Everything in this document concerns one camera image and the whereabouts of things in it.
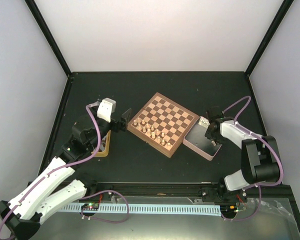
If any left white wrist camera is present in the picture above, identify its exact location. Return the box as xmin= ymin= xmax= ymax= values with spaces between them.
xmin=97 ymin=98 xmax=117 ymax=123

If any right control circuit board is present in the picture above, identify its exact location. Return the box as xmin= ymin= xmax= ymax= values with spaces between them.
xmin=220 ymin=205 xmax=247 ymax=214

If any left control circuit board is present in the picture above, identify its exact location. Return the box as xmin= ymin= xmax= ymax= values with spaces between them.
xmin=81 ymin=203 xmax=100 ymax=211

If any purple cable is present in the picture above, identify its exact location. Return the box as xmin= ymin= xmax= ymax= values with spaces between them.
xmin=221 ymin=96 xmax=284 ymax=222
xmin=0 ymin=101 xmax=102 ymax=240

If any white slotted cable duct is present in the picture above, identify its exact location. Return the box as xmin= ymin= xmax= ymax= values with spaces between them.
xmin=59 ymin=202 xmax=221 ymax=217

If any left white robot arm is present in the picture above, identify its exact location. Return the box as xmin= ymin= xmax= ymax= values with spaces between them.
xmin=0 ymin=105 xmax=132 ymax=240

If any left black frame post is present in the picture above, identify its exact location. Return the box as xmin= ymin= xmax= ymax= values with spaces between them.
xmin=25 ymin=0 xmax=72 ymax=77

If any wooden chessboard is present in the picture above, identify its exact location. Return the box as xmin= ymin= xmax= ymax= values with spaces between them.
xmin=127 ymin=92 xmax=199 ymax=158

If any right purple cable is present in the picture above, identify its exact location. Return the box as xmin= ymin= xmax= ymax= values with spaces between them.
xmin=221 ymin=96 xmax=284 ymax=222

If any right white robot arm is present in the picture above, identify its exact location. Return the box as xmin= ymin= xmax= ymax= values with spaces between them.
xmin=205 ymin=107 xmax=283 ymax=202

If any yellow plastic tray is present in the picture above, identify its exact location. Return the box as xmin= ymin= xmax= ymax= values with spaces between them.
xmin=95 ymin=131 xmax=111 ymax=158

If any black frame post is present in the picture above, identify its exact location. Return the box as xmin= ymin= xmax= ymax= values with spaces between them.
xmin=25 ymin=0 xmax=72 ymax=77
xmin=244 ymin=0 xmax=294 ymax=77

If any pink plastic basket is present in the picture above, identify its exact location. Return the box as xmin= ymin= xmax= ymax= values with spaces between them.
xmin=183 ymin=116 xmax=222 ymax=161

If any control circuit board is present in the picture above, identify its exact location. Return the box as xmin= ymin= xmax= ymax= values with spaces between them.
xmin=220 ymin=205 xmax=247 ymax=214
xmin=81 ymin=203 xmax=100 ymax=211

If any right black frame post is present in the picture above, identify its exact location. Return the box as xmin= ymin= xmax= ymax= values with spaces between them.
xmin=244 ymin=0 xmax=294 ymax=77

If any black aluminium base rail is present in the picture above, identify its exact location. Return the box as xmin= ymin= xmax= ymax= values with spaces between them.
xmin=27 ymin=181 xmax=295 ymax=203

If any pile of dark chess pieces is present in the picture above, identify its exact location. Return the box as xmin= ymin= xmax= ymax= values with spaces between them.
xmin=99 ymin=140 xmax=106 ymax=152

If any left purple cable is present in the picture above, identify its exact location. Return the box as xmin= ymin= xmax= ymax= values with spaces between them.
xmin=0 ymin=101 xmax=102 ymax=240

